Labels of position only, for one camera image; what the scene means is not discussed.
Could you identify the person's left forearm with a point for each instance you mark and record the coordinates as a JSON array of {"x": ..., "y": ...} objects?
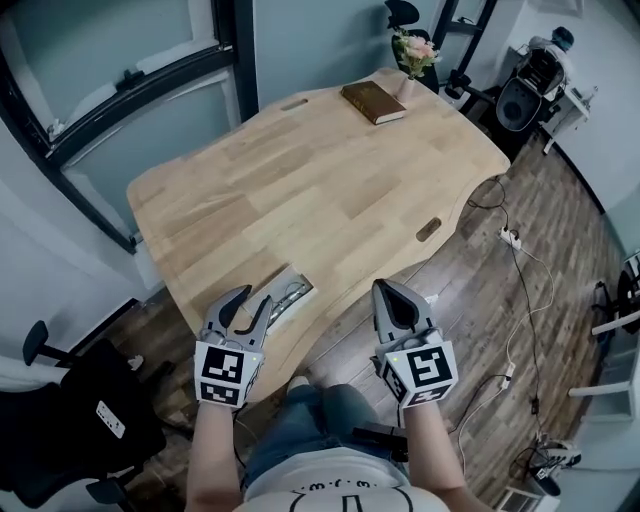
[{"x": 212, "y": 457}]

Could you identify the white desk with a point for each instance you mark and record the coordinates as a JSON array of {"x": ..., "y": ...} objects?
[{"x": 565, "y": 107}]

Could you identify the black metal rack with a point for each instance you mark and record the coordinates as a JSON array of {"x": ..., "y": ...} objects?
[{"x": 467, "y": 55}]

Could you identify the small white power strip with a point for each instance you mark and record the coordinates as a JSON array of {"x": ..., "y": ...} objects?
[{"x": 508, "y": 373}]

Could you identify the white shelf unit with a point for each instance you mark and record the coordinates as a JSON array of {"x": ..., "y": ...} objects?
[{"x": 612, "y": 375}]

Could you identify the white slatted box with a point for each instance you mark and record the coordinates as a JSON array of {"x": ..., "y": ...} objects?
[{"x": 520, "y": 500}]

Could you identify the black waist-worn box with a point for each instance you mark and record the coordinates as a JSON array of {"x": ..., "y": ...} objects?
[{"x": 381, "y": 436}]

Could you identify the black office chair with tag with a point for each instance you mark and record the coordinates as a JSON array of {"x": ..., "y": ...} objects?
[{"x": 70, "y": 425}]

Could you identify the person's blue jeans legs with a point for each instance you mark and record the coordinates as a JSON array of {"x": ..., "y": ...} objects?
[{"x": 310, "y": 425}]

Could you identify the pink vase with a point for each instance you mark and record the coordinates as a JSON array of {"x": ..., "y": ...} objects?
[{"x": 405, "y": 89}]

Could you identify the black window frame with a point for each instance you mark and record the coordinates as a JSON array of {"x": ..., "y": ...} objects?
[{"x": 100, "y": 100}]

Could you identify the brown hardcover book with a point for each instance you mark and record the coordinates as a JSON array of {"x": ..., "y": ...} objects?
[{"x": 372, "y": 101}]

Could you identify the person's right forearm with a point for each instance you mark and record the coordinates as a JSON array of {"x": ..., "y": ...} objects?
[{"x": 436, "y": 457}]

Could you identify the black equipment on white stand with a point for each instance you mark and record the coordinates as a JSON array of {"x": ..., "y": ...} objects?
[{"x": 622, "y": 295}]

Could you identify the black office chair with headrest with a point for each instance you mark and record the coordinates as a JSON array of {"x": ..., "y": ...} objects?
[{"x": 417, "y": 30}]

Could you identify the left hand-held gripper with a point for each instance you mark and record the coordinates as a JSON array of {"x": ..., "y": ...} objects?
[{"x": 222, "y": 370}]

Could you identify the person's white printed shirt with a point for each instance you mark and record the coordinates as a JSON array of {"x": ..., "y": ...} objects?
[{"x": 330, "y": 487}]

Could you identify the pink flower bouquet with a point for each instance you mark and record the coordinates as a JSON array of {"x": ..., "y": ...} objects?
[{"x": 416, "y": 50}]

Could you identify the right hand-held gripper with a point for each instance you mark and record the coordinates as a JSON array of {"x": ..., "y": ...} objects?
[{"x": 425, "y": 367}]

